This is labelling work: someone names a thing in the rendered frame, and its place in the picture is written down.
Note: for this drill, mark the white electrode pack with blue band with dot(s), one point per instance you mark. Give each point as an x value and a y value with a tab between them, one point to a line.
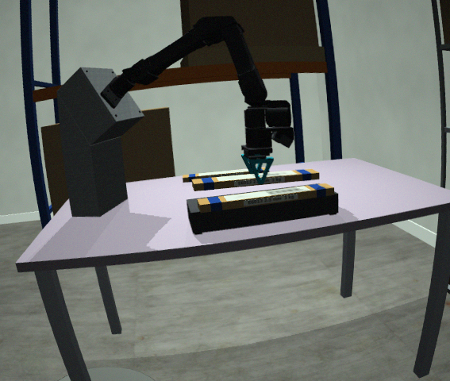
234	201

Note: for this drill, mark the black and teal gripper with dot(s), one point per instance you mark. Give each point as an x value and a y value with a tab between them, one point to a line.
250	157

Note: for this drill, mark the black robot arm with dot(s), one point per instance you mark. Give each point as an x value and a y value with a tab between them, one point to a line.
208	31

